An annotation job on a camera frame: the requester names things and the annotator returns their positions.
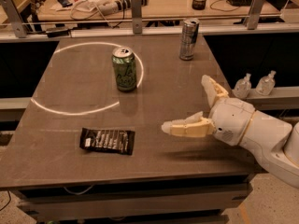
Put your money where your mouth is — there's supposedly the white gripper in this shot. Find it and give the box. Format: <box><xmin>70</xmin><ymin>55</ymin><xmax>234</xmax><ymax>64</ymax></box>
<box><xmin>161</xmin><ymin>75</ymin><xmax>255</xmax><ymax>146</ymax></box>

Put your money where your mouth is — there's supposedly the green soda can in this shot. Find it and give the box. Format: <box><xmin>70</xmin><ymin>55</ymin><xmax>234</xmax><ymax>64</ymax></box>
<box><xmin>112</xmin><ymin>47</ymin><xmax>136</xmax><ymax>92</ymax></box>

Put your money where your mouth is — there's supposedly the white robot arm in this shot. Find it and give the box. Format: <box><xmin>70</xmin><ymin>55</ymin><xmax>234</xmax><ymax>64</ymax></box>
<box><xmin>162</xmin><ymin>75</ymin><xmax>299</xmax><ymax>188</ymax></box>

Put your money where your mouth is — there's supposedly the silver redbull can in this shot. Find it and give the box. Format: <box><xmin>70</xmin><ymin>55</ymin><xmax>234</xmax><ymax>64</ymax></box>
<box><xmin>179</xmin><ymin>18</ymin><xmax>199</xmax><ymax>61</ymax></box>

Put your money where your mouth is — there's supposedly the clear sanitizer bottle left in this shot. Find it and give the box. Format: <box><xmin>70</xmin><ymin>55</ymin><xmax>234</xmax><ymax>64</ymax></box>
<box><xmin>233</xmin><ymin>73</ymin><xmax>251</xmax><ymax>99</ymax></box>

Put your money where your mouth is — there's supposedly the clear sanitizer bottle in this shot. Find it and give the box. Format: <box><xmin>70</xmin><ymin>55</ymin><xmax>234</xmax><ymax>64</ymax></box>
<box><xmin>255</xmin><ymin>71</ymin><xmax>276</xmax><ymax>96</ymax></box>
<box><xmin>233</xmin><ymin>73</ymin><xmax>251</xmax><ymax>99</ymax></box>

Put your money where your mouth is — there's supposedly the clear sanitizer bottle right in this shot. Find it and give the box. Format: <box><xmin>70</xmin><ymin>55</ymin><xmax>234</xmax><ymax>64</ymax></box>
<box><xmin>255</xmin><ymin>71</ymin><xmax>276</xmax><ymax>96</ymax></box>

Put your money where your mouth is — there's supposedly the black snack packet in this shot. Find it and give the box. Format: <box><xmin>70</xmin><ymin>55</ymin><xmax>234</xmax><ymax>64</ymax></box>
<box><xmin>79</xmin><ymin>128</ymin><xmax>135</xmax><ymax>155</ymax></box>

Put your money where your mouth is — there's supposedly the black mesh cup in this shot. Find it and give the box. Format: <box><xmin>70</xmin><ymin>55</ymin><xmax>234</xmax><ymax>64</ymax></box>
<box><xmin>192</xmin><ymin>0</ymin><xmax>206</xmax><ymax>10</ymax></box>

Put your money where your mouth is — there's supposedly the wooden background desk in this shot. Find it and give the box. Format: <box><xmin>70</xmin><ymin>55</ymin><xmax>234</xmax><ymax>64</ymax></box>
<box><xmin>37</xmin><ymin>0</ymin><xmax>280</xmax><ymax>22</ymax></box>

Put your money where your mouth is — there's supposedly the grey power strip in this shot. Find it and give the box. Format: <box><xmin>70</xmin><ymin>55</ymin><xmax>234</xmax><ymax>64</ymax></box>
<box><xmin>96</xmin><ymin>0</ymin><xmax>149</xmax><ymax>16</ymax></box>

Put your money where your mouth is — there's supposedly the grey table drawer frame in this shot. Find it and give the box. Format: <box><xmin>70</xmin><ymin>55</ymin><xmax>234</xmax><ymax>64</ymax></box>
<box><xmin>16</xmin><ymin>175</ymin><xmax>252</xmax><ymax>221</ymax></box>

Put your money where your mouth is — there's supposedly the right metal bracket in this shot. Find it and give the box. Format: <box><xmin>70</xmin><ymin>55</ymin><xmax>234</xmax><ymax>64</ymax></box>
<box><xmin>244</xmin><ymin>0</ymin><xmax>265</xmax><ymax>30</ymax></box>

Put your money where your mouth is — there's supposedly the metal bracket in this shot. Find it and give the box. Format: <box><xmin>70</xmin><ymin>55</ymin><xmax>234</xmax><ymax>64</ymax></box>
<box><xmin>244</xmin><ymin>0</ymin><xmax>265</xmax><ymax>30</ymax></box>
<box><xmin>131</xmin><ymin>0</ymin><xmax>142</xmax><ymax>35</ymax></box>
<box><xmin>0</xmin><ymin>0</ymin><xmax>27</xmax><ymax>38</ymax></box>

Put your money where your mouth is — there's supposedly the middle metal bracket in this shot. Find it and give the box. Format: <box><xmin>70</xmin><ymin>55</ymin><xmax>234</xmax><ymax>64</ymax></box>
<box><xmin>131</xmin><ymin>0</ymin><xmax>142</xmax><ymax>35</ymax></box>

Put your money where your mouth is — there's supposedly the black device on rail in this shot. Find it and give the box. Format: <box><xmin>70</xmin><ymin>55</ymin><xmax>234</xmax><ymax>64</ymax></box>
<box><xmin>46</xmin><ymin>27</ymin><xmax>69</xmax><ymax>37</ymax></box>

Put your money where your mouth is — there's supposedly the left metal bracket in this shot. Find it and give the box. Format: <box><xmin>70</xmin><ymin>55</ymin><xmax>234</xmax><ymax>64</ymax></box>
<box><xmin>0</xmin><ymin>0</ymin><xmax>27</xmax><ymax>38</ymax></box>

